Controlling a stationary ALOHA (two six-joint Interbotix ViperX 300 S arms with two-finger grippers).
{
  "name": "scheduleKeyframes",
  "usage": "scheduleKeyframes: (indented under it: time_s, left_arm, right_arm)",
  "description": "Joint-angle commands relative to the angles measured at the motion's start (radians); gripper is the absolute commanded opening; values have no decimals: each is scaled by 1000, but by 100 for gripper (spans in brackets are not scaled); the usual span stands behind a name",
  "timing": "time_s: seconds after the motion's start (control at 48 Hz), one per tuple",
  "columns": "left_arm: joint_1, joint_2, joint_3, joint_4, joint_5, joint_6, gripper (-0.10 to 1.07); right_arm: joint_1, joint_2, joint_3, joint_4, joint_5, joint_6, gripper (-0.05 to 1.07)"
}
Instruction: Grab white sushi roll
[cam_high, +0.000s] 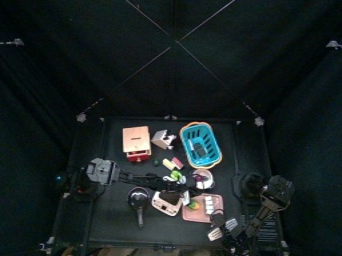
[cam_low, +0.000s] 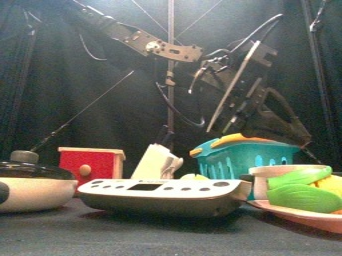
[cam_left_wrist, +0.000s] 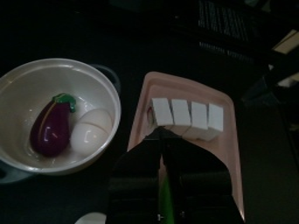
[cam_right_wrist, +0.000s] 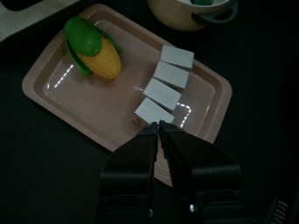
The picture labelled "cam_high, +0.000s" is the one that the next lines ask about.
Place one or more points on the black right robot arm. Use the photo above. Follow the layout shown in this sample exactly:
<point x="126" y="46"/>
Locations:
<point x="273" y="196"/>

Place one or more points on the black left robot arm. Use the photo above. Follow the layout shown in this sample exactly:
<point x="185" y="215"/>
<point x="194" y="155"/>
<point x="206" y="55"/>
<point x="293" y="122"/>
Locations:
<point x="134" y="179"/>

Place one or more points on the white sushi roll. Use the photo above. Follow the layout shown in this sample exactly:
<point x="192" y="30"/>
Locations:
<point x="209" y="204"/>

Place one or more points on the purple toy food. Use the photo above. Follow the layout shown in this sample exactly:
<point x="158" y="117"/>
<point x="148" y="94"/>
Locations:
<point x="200" y="177"/>

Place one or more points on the white toy piece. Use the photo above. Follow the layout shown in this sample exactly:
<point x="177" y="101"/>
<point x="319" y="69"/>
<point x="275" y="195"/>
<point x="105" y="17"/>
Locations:
<point x="186" y="198"/>

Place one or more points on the pink white toy toaster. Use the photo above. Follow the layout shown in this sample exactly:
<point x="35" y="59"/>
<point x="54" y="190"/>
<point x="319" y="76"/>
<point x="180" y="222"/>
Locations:
<point x="166" y="206"/>

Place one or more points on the white bowl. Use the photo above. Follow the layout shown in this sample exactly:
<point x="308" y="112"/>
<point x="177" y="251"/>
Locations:
<point x="205" y="180"/>

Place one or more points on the green orange toy vegetable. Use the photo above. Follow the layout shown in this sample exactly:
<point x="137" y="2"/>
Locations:
<point x="193" y="205"/>

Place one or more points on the pink toy block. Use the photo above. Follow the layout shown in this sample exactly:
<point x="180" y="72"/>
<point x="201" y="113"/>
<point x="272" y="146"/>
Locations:
<point x="178" y="162"/>

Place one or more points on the yellow toy block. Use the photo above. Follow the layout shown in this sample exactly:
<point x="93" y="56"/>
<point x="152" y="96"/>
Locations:
<point x="169" y="164"/>

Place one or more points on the pink cutting board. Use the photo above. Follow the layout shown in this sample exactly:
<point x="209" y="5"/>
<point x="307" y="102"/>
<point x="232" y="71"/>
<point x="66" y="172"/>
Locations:
<point x="201" y="215"/>

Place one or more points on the small dark green toy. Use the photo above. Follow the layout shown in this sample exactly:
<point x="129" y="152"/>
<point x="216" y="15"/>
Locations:
<point x="157" y="162"/>

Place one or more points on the black toy frying pan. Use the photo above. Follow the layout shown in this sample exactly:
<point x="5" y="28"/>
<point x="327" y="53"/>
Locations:
<point x="138" y="200"/>

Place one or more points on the black item in basket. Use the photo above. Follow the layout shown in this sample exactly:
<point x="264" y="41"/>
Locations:
<point x="200" y="150"/>

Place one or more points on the white stick toy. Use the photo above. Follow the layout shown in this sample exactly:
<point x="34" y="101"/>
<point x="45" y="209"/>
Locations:
<point x="190" y="145"/>

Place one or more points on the blue basket orange rim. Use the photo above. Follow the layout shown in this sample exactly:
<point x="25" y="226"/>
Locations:
<point x="201" y="144"/>

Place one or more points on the black table edge clamp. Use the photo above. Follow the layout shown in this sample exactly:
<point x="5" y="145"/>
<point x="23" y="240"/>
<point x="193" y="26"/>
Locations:
<point x="165" y="247"/>

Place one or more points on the white toy coffee machine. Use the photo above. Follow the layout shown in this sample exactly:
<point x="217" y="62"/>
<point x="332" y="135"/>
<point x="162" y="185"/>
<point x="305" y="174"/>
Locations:
<point x="162" y="138"/>

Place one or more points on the pink toy oven red drawer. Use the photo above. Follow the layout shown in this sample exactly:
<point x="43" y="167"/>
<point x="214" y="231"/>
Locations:
<point x="137" y="143"/>

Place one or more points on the grey frame middle bracket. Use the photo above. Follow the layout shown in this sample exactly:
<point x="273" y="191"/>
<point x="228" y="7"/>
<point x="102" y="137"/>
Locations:
<point x="170" y="117"/>

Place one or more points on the grey frame corner bracket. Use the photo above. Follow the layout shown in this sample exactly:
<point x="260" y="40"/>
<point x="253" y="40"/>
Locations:
<point x="260" y="121"/>
<point x="81" y="117"/>
<point x="333" y="44"/>
<point x="17" y="42"/>

